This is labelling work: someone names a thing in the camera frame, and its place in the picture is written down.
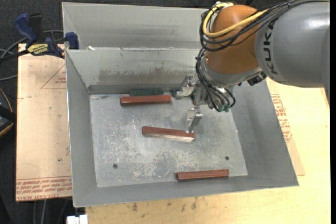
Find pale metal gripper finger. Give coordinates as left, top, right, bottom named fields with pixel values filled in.
left=184, top=106, right=204, bottom=134
left=175, top=74, right=196, bottom=100

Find red-brown flat block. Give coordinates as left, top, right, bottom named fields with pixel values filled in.
left=120, top=94, right=173, bottom=107
left=141, top=125, right=196, bottom=143
left=176, top=168, right=230, bottom=182

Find dark green flat block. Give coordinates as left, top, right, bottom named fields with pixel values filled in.
left=129, top=89, right=165, bottom=97

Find grey metal bin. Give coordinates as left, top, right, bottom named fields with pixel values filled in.
left=61, top=2, right=300, bottom=208

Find brown cardboard board, red print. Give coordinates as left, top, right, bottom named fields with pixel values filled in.
left=15, top=43, right=306, bottom=203

